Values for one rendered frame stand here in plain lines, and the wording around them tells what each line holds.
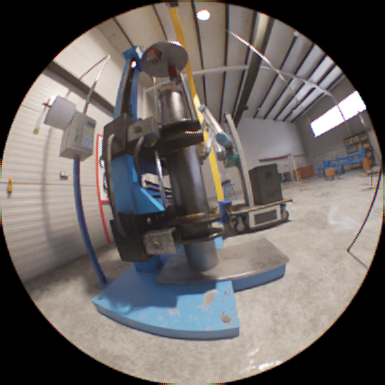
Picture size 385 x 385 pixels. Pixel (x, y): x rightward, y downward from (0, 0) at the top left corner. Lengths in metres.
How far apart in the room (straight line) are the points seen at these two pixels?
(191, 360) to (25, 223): 2.07
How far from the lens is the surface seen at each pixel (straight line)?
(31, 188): 2.17
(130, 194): 0.53
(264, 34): 6.06
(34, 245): 2.13
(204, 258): 0.78
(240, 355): 0.66
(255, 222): 1.62
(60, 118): 1.26
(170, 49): 1.71
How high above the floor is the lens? 0.65
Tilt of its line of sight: 1 degrees up
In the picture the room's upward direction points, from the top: 11 degrees counter-clockwise
